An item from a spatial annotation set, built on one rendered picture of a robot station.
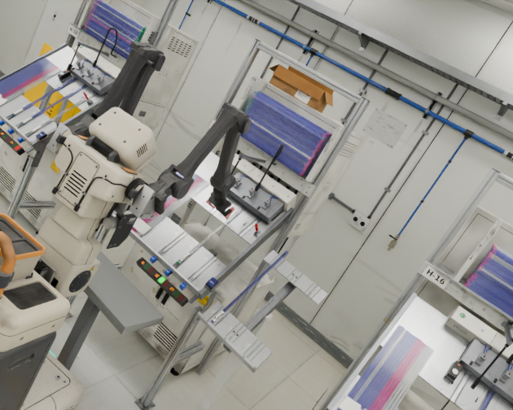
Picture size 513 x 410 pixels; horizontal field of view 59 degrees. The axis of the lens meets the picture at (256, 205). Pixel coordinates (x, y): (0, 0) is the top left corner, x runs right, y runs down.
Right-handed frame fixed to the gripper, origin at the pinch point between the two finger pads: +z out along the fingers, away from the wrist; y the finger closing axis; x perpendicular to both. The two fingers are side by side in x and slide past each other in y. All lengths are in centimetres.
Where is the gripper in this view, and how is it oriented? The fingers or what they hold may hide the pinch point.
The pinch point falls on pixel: (221, 212)
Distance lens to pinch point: 231.9
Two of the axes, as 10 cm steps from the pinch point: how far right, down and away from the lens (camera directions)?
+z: -0.1, 5.9, 8.1
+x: -6.7, 5.9, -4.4
